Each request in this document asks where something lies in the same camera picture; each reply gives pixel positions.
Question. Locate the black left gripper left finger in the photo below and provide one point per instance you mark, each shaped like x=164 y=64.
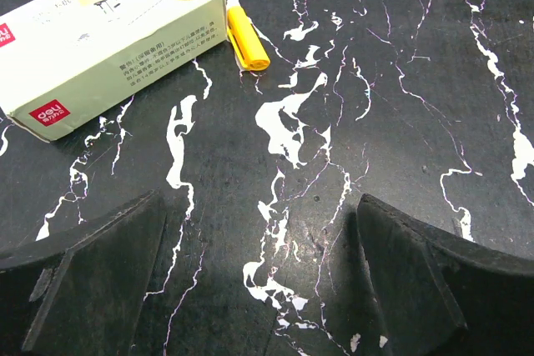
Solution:
x=80 y=291

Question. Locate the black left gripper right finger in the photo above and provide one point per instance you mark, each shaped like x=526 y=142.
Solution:
x=440 y=294

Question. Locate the pale green staples box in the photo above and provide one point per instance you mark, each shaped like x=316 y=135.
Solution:
x=64 y=62

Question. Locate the yellow capped marker pen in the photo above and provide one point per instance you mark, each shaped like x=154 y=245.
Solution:
x=248 y=48

